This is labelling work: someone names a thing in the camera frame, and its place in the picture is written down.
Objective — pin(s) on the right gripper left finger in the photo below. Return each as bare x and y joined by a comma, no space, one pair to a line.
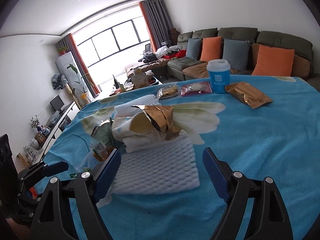
53,218

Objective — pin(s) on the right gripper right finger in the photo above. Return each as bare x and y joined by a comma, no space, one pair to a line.
269,218

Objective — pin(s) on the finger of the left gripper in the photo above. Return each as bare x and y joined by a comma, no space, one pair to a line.
50,170

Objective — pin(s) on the green clear plastic wrapper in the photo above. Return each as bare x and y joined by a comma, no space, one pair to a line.
103,141

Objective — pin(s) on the white tissue bag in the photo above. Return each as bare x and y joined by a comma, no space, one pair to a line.
141,142

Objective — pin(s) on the white polka dot paper cup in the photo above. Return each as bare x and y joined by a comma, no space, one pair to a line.
136,125

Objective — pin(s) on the white foam fruit net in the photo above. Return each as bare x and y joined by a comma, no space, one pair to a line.
168,167

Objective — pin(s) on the torn gold foil wrapper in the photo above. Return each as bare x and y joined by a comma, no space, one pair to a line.
161,117

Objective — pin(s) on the white black tv cabinet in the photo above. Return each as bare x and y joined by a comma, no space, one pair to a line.
45,139

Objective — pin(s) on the small black monitor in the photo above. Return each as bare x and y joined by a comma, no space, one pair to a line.
57,103

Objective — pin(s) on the tall green potted plant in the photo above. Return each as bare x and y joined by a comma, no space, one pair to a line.
82,87

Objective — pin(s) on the blue floral tablecloth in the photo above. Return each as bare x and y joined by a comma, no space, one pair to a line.
278,140

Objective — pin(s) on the covered standing fan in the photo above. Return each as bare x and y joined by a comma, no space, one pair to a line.
59,81

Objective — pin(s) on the white standing air conditioner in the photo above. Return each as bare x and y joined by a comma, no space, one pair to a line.
62,63

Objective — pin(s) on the cluttered coffee table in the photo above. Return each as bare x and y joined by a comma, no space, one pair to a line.
135,81

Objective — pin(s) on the left orange grey curtain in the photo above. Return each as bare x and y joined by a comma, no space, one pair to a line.
68,42

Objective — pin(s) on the orange grey curtain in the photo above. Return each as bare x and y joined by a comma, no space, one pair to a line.
68,42
158,22

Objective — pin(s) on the gold foil snack packet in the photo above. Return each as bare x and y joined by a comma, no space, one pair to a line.
248,94

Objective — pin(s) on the clear cracker packet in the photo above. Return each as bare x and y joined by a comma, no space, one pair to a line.
168,92

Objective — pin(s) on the pink snack packet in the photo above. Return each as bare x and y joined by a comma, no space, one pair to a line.
196,88

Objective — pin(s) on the orange cushion near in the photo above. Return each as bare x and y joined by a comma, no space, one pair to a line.
273,61

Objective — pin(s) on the orange cushion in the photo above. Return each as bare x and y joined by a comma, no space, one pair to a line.
211,48
273,61

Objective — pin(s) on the blue cup white lid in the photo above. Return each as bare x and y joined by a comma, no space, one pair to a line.
219,75

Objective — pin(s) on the green sectional sofa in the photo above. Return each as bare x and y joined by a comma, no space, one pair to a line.
187,69

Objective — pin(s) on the blue cushion near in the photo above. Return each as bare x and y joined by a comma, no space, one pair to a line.
235,52

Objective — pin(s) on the blue cushion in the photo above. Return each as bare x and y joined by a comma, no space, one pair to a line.
193,48
235,52

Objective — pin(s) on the orange cushion far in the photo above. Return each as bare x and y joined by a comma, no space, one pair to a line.
211,48

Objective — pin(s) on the blue cushion far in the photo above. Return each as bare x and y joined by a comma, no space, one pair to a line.
193,48

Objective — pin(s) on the right orange grey curtain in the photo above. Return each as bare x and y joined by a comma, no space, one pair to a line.
158,22

